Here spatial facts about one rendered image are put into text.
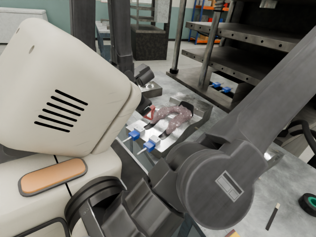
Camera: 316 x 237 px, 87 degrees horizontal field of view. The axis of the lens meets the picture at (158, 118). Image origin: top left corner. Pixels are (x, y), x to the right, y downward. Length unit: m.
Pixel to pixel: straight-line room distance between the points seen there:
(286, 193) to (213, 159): 0.78
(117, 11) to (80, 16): 0.10
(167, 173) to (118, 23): 0.45
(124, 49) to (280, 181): 0.86
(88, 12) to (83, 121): 0.33
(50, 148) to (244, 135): 0.23
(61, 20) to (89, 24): 7.06
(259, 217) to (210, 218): 0.61
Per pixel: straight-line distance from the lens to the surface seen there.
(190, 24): 1.79
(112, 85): 0.23
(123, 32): 0.56
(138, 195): 0.21
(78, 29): 0.51
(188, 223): 0.89
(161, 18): 4.79
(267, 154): 0.85
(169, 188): 0.21
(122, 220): 0.21
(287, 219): 0.86
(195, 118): 1.01
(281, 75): 0.27
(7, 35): 7.10
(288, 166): 1.08
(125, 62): 0.57
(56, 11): 7.56
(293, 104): 0.27
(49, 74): 0.20
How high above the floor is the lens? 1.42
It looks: 35 degrees down
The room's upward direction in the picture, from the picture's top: 5 degrees clockwise
